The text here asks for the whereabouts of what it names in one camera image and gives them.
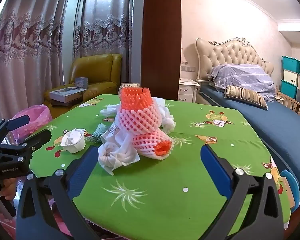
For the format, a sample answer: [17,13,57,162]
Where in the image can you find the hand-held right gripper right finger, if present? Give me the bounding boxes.
[200,144,285,240]

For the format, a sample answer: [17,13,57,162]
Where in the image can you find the blue chair back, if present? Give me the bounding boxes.
[280,169,300,209]

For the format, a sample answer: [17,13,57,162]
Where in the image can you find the striped pillow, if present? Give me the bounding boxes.
[224,85,268,110]

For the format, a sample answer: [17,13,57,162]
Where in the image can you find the person's left hand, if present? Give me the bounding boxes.
[0,177,17,201]

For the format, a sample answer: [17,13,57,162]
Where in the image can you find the bed with tufted headboard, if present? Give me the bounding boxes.
[199,84,300,189]

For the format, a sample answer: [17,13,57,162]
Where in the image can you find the pink orange foam fruit net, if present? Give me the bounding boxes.
[131,129,172,161]
[117,86,163,133]

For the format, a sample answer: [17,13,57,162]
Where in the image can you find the pink plastic bin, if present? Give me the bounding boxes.
[11,104,53,143]

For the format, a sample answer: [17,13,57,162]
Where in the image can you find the white paper cup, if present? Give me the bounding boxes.
[60,128,86,154]

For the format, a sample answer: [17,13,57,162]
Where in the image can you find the wide beige lace curtain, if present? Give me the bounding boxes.
[0,0,73,130]

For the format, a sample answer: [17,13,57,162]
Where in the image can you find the book on armchair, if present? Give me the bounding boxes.
[49,86,87,103]

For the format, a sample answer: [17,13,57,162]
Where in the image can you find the small cardboard box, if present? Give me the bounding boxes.
[118,82,141,96]

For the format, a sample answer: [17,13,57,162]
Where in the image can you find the teal patterned packet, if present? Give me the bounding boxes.
[91,123,111,144]

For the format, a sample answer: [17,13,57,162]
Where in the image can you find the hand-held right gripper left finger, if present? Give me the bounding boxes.
[16,145,100,240]

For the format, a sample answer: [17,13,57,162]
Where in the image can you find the small blue printed box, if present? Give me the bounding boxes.
[74,77,88,90]

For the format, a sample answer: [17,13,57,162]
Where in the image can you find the beige tufted headboard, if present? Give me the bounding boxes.
[195,37,274,83]

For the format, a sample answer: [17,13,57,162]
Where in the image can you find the green printed tablecloth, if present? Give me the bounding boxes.
[30,94,294,230]

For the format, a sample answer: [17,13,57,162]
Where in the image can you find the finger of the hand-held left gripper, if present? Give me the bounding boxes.
[18,129,52,153]
[5,115,31,132]

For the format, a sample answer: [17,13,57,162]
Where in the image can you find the narrow beige lace curtain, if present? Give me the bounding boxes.
[72,0,137,85]

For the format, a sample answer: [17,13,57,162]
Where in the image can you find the white nightstand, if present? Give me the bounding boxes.
[177,78,200,103]

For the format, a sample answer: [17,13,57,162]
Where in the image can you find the dark book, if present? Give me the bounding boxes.
[51,97,77,106]

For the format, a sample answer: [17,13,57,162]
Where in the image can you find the white tissue paper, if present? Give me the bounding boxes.
[97,126,141,176]

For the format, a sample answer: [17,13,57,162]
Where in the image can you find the brown wooden wardrobe panel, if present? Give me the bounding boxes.
[140,0,182,103]

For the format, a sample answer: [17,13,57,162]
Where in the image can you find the yellow leather armchair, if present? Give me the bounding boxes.
[44,54,123,110]

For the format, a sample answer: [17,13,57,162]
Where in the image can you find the purple duvet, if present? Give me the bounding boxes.
[208,64,276,102]

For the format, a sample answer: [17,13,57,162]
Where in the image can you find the stack of storage boxes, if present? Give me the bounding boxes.
[281,56,300,109]

